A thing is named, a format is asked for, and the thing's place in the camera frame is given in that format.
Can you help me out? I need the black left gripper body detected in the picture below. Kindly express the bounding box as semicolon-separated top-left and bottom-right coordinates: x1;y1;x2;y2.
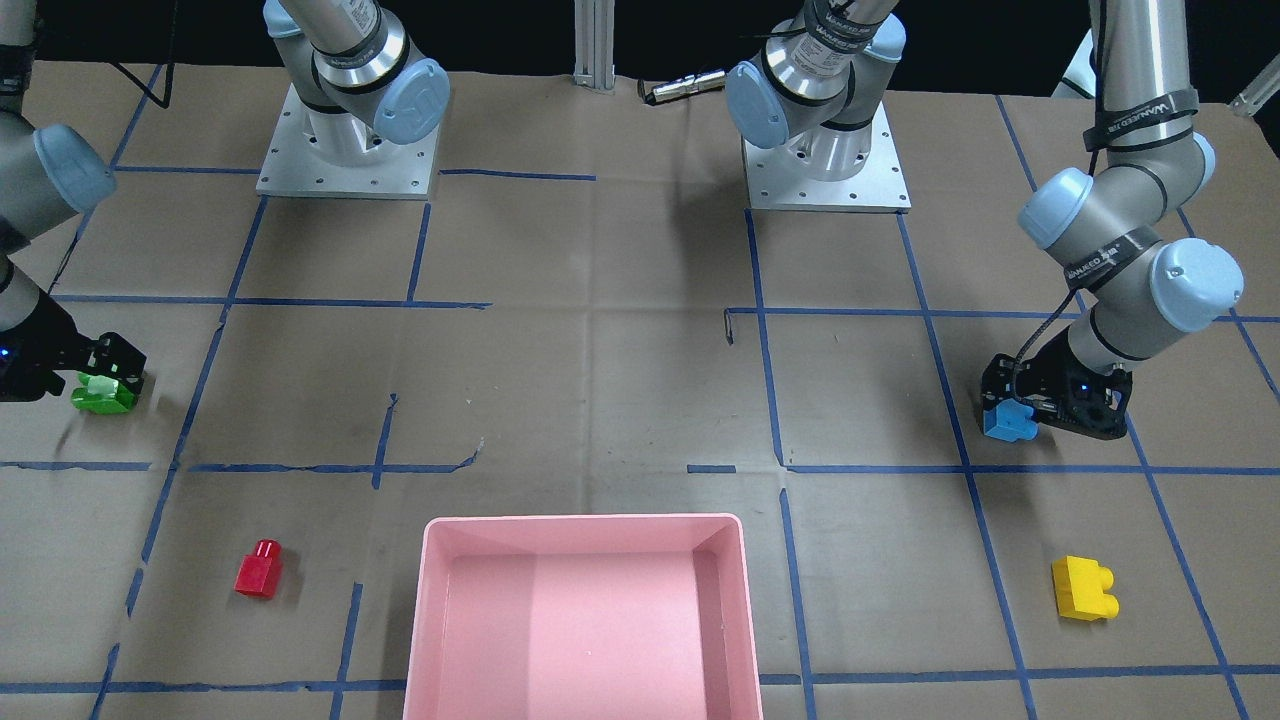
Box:
1030;331;1133;439

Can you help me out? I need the aluminium frame post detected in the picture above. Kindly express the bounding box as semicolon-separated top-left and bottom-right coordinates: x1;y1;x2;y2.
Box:
572;0;616;94

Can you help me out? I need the silver robot arm, left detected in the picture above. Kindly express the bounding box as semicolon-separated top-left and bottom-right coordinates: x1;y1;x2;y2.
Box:
726;1;1244;442

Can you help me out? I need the blue toy block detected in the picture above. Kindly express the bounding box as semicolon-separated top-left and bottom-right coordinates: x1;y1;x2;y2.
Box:
982;398;1039;443

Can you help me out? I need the pink plastic box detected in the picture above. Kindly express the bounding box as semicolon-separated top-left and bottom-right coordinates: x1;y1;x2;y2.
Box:
402;512;764;719

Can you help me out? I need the yellow toy block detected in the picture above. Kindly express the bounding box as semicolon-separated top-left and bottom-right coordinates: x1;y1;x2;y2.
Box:
1051;555;1120;621

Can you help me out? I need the red toy block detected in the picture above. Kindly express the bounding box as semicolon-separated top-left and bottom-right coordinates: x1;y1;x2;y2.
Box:
233;538;283;600

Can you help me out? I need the silver cable connector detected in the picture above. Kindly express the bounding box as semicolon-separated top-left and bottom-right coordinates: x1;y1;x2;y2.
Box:
636;69;727;108

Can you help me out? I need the green toy block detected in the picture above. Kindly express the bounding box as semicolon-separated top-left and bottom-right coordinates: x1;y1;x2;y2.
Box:
70;373;138;415

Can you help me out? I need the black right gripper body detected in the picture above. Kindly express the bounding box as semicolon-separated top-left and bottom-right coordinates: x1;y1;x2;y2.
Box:
1;291;93;402

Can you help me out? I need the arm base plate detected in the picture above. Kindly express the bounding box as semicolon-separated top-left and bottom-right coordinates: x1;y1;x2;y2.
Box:
256;87;443;201
741;104;913;214

